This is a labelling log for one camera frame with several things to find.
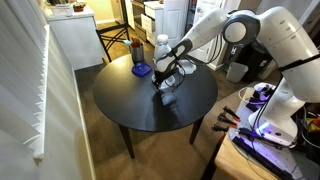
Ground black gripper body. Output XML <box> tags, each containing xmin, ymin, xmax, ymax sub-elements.
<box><xmin>153</xmin><ymin>68</ymin><xmax>178</xmax><ymax>84</ymax></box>

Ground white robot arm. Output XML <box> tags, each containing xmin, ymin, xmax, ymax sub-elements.
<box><xmin>153</xmin><ymin>6</ymin><xmax>320</xmax><ymax>147</ymax></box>

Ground blue lunchbox lid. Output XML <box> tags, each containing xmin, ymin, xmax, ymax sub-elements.
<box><xmin>131</xmin><ymin>62</ymin><xmax>152</xmax><ymax>77</ymax></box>

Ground round black table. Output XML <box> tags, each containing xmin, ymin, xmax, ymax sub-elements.
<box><xmin>93</xmin><ymin>55</ymin><xmax>218</xmax><ymax>154</ymax></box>

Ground metal cup with utensils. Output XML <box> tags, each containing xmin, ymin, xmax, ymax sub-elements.
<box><xmin>124</xmin><ymin>38</ymin><xmax>144</xmax><ymax>64</ymax></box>

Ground white wipes canister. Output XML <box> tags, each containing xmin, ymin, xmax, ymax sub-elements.
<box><xmin>154</xmin><ymin>34</ymin><xmax>170</xmax><ymax>59</ymax></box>

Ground white drawer cabinet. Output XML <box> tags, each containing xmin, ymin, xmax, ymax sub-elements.
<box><xmin>130</xmin><ymin>0</ymin><xmax>190</xmax><ymax>50</ymax></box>

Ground black folding chair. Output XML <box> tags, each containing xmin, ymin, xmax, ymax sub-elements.
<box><xmin>96</xmin><ymin>23</ymin><xmax>129</xmax><ymax>61</ymax></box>

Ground black orange clamp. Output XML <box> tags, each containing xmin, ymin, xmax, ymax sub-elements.
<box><xmin>223</xmin><ymin>106</ymin><xmax>240</xmax><ymax>122</ymax></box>

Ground grey waste bin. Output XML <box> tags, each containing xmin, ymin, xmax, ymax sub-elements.
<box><xmin>226</xmin><ymin>62</ymin><xmax>249</xmax><ymax>83</ymax></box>

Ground white counter cabinet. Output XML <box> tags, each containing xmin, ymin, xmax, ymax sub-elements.
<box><xmin>44</xmin><ymin>6</ymin><xmax>105</xmax><ymax>70</ymax></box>

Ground red bowl on counter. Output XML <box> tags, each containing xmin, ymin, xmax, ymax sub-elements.
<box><xmin>73</xmin><ymin>2</ymin><xmax>86</xmax><ymax>12</ymax></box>

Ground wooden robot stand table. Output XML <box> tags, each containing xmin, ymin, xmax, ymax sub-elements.
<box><xmin>201</xmin><ymin>87</ymin><xmax>320</xmax><ymax>180</ymax></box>

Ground white window blinds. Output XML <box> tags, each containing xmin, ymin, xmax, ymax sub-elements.
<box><xmin>0</xmin><ymin>0</ymin><xmax>50</xmax><ymax>160</ymax></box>

